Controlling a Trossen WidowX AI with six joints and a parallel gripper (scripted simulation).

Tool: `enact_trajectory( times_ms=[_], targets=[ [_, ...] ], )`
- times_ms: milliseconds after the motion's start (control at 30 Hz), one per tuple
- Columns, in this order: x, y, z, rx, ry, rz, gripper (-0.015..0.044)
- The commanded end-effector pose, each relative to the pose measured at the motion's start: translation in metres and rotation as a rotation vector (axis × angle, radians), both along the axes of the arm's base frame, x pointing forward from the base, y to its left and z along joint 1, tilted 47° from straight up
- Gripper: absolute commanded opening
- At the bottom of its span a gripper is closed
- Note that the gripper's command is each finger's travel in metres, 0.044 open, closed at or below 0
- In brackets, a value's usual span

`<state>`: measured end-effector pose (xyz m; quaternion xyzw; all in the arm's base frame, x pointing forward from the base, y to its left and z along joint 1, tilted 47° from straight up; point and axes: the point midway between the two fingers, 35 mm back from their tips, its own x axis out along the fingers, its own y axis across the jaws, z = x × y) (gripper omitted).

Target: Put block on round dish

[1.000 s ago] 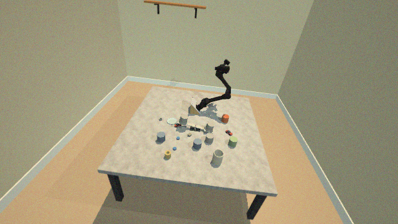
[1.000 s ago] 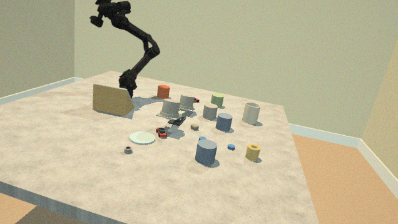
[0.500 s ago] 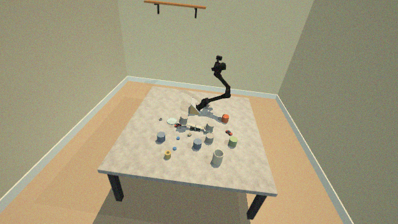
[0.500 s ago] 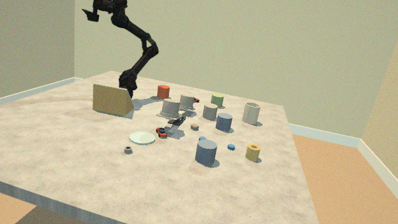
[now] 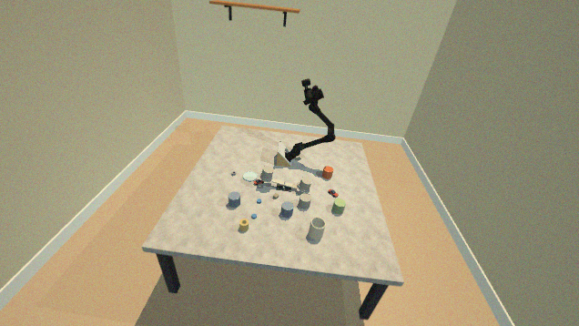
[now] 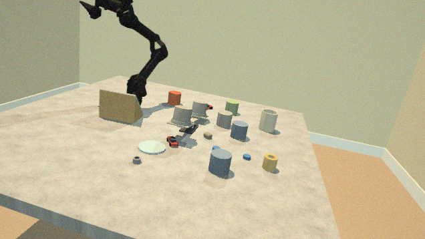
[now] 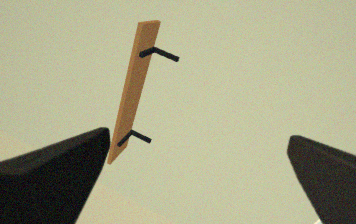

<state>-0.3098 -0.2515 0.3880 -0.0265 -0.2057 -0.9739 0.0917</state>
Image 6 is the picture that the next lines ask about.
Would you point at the tan pebble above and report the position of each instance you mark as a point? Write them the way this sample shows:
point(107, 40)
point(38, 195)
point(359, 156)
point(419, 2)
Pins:
point(207, 135)

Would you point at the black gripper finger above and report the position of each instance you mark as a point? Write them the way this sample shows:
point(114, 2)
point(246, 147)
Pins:
point(87, 6)

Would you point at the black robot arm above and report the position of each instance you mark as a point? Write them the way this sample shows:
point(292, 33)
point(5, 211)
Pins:
point(136, 84)

